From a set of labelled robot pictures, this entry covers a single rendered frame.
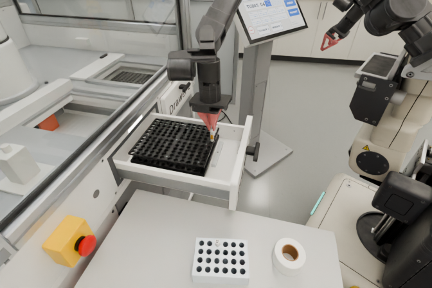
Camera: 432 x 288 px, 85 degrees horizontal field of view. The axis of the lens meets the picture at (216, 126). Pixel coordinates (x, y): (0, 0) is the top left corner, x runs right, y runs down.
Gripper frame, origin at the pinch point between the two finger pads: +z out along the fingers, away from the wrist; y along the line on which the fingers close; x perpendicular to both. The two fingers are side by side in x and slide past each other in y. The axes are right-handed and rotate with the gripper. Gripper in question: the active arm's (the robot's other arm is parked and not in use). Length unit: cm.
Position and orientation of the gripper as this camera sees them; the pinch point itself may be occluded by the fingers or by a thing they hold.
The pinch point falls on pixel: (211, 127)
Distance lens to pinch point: 67.3
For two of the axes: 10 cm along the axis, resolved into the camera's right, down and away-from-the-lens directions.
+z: 0.4, 8.4, 5.4
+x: 2.8, -5.3, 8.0
